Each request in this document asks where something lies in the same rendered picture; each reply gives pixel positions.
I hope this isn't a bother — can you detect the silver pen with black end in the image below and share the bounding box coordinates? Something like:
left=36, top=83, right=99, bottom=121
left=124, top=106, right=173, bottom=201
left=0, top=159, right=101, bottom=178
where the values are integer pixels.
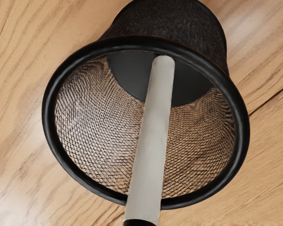
left=122, top=55, right=176, bottom=226

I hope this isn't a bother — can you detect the black mesh pen holder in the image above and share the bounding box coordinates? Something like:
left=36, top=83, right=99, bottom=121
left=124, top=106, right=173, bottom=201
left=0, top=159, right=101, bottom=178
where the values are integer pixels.
left=42, top=0, right=251, bottom=211

